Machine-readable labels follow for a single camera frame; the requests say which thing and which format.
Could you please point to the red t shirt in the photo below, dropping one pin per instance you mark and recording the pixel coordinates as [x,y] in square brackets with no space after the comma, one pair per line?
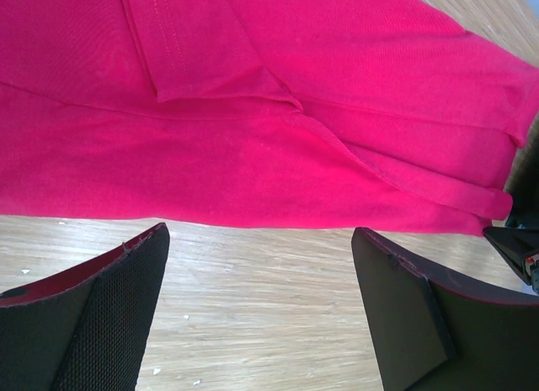
[385,114]

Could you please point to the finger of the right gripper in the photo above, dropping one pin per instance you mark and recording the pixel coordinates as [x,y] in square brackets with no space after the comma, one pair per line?
[517,244]

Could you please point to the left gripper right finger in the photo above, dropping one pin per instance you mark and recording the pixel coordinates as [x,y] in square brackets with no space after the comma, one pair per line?
[434,328]

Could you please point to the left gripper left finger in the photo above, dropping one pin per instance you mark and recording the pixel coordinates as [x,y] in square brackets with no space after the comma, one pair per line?
[85,328]

